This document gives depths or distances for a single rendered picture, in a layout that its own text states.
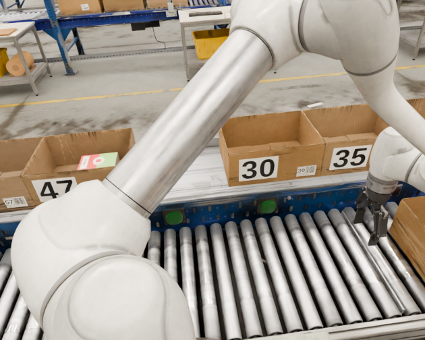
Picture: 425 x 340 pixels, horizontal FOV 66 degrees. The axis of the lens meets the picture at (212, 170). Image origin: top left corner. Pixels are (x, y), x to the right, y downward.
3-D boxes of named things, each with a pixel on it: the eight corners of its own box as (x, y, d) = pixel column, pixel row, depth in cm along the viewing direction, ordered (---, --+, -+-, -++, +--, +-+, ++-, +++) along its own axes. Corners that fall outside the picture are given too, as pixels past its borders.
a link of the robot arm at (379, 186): (378, 183, 100) (373, 197, 103) (407, 179, 100) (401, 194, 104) (363, 165, 107) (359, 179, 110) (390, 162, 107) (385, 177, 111)
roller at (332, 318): (327, 336, 104) (334, 327, 101) (281, 218, 146) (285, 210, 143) (341, 336, 105) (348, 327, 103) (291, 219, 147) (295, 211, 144)
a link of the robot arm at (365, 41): (415, 27, 60) (346, 20, 69) (412, -66, 46) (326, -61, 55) (379, 86, 59) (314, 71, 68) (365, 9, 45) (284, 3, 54)
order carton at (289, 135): (228, 187, 138) (227, 154, 127) (218, 149, 161) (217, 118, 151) (320, 177, 140) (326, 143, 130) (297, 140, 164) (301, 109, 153)
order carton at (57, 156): (36, 210, 133) (19, 177, 123) (55, 166, 156) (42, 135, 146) (135, 198, 135) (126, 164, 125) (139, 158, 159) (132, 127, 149)
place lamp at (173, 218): (166, 227, 136) (164, 214, 132) (166, 224, 137) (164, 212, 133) (183, 224, 137) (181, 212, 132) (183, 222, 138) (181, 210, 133)
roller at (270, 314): (278, 334, 100) (288, 339, 103) (245, 214, 142) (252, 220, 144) (266, 342, 102) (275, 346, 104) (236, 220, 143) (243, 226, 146)
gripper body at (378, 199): (362, 179, 110) (356, 200, 116) (375, 196, 103) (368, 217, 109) (384, 177, 110) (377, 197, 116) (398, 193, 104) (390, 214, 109)
